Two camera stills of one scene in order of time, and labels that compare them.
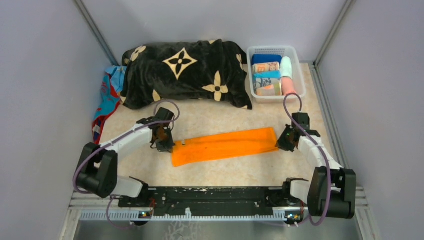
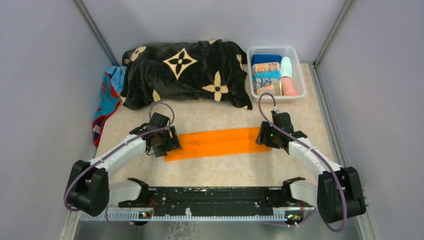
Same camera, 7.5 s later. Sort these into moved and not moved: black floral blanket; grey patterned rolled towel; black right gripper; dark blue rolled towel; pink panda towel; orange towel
Moved: orange towel; black right gripper
Not moved: pink panda towel; grey patterned rolled towel; dark blue rolled towel; black floral blanket
